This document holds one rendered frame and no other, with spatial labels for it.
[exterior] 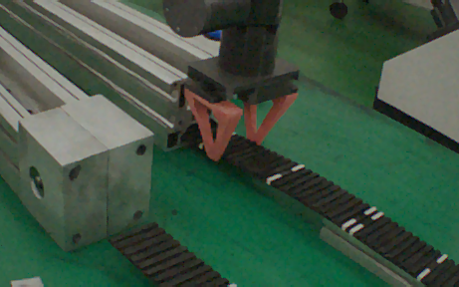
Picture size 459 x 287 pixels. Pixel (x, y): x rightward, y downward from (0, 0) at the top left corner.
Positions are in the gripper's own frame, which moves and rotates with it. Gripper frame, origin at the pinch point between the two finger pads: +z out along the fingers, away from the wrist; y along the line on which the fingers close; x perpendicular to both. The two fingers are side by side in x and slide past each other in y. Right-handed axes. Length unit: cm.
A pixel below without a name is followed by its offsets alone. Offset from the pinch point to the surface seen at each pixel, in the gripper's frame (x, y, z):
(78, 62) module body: -25.5, 4.5, -0.7
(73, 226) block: 3.8, 22.9, -0.3
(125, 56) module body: -13.7, 5.0, -6.0
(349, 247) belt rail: 18.5, 1.8, 1.3
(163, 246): 10.7, 17.9, -1.0
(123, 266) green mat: 7.9, 20.1, 2.4
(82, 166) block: 3.8, 21.8, -6.2
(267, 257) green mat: 13.8, 8.2, 2.4
